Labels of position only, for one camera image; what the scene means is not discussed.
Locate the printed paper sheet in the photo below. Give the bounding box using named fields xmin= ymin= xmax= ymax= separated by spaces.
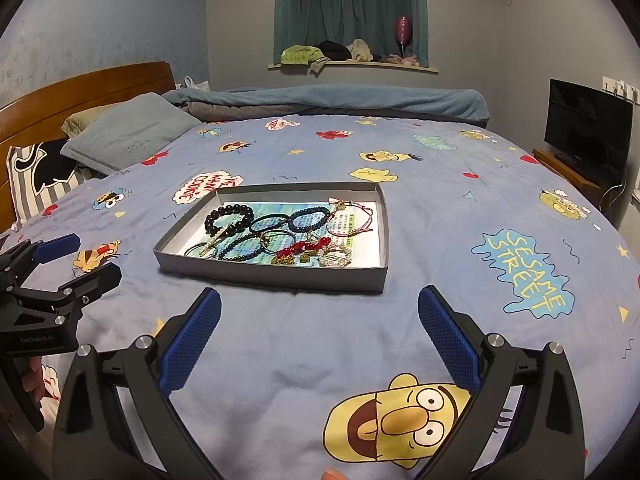
xmin=187 ymin=200 xmax=383 ymax=267

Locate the grey blanket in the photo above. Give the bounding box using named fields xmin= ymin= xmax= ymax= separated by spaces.
xmin=177 ymin=101 xmax=322 ymax=124

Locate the wooden television stand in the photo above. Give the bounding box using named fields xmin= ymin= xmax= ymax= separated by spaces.
xmin=531 ymin=147 xmax=601 ymax=192

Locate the teal curtain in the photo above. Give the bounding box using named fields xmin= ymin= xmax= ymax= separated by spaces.
xmin=273 ymin=0 xmax=430 ymax=69

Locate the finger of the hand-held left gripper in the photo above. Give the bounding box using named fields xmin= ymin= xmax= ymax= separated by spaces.
xmin=10 ymin=262 xmax=123 ymax=325
xmin=0 ymin=233 xmax=82 ymax=291

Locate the blue blanket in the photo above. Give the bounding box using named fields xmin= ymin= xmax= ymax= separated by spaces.
xmin=161 ymin=85 xmax=491 ymax=126

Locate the black cloth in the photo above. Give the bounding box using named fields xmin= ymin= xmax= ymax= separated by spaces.
xmin=317 ymin=39 xmax=354 ymax=61

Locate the wooden headboard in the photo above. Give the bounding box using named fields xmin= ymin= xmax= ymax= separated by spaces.
xmin=0 ymin=61 xmax=176 ymax=234

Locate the black television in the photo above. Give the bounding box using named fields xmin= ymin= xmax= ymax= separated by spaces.
xmin=543 ymin=78 xmax=635 ymax=181

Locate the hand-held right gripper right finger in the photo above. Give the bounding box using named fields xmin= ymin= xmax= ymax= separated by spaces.
xmin=415 ymin=285 xmax=587 ymax=480

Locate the black cord with gold clasp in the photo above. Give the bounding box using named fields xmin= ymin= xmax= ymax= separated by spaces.
xmin=184 ymin=225 xmax=237 ymax=260

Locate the black cord bracelet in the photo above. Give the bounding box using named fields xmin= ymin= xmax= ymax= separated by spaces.
xmin=249 ymin=213 xmax=292 ymax=234
xmin=259 ymin=229 xmax=297 ymax=254

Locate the pink wine glass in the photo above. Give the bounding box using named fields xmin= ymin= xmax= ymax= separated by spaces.
xmin=393 ymin=15 xmax=414 ymax=57

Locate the red bead bracelet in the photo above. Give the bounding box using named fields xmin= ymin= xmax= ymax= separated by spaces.
xmin=272 ymin=238 xmax=329 ymax=259

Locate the dark blue bead bracelet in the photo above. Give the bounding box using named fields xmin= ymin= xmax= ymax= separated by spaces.
xmin=287 ymin=207 xmax=335 ymax=234

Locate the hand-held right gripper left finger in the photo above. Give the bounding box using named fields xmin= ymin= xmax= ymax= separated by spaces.
xmin=52 ymin=287 xmax=223 ymax=480

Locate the person's left hand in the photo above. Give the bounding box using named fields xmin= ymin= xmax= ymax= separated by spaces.
xmin=21 ymin=355 xmax=47 ymax=404

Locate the yellow-green pillow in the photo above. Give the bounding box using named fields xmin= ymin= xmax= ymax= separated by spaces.
xmin=62 ymin=103 xmax=127 ymax=139

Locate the large black bead bracelet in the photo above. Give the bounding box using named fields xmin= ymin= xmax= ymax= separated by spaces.
xmin=203 ymin=203 xmax=256 ymax=236

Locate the grey cardboard tray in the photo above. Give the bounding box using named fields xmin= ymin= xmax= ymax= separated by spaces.
xmin=152 ymin=181 xmax=391 ymax=294

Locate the green cloth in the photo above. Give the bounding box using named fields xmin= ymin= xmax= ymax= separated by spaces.
xmin=279 ymin=44 xmax=324 ymax=66

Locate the beige cloth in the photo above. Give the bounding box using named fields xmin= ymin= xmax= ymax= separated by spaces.
xmin=347 ymin=38 xmax=374 ymax=63

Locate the pink cord bracelet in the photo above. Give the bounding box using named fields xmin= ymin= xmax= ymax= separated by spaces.
xmin=324 ymin=199 xmax=377 ymax=239

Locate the small black bead bracelet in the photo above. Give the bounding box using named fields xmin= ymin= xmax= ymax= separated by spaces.
xmin=218 ymin=233 xmax=267 ymax=262

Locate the pearl white bracelet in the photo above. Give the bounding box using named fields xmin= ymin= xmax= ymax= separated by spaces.
xmin=312 ymin=237 xmax=354 ymax=257

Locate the grey pillow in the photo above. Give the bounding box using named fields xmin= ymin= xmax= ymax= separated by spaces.
xmin=60 ymin=92 xmax=204 ymax=176

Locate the wall hook rack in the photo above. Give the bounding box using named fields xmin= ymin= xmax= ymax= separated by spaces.
xmin=601 ymin=75 xmax=640 ymax=101

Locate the white cable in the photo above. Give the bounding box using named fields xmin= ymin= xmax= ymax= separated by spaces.
xmin=597 ymin=179 xmax=629 ymax=212

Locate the cartoon printed bed sheet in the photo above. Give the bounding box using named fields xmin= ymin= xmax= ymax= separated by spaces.
xmin=0 ymin=112 xmax=640 ymax=480

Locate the window sill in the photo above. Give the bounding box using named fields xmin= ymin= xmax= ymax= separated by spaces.
xmin=267 ymin=60 xmax=440 ymax=75

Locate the striped black white pillow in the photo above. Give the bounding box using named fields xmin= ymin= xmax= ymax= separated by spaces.
xmin=7 ymin=137 xmax=97 ymax=226

